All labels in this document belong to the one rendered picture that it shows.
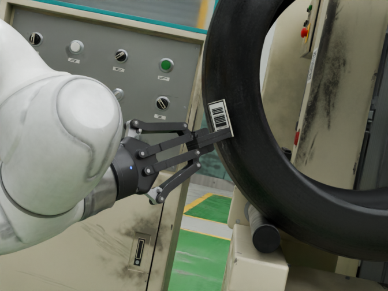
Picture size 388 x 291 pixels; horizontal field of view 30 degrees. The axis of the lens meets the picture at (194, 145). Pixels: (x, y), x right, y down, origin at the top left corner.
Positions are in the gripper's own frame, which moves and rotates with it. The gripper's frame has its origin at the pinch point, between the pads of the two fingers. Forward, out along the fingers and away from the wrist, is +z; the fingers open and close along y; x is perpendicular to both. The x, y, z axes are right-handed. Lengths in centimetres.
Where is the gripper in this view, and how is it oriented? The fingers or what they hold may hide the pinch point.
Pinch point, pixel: (208, 139)
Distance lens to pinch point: 111.6
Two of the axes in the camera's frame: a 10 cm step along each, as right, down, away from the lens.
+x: 6.0, -1.8, -7.8
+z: 7.4, -2.6, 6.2
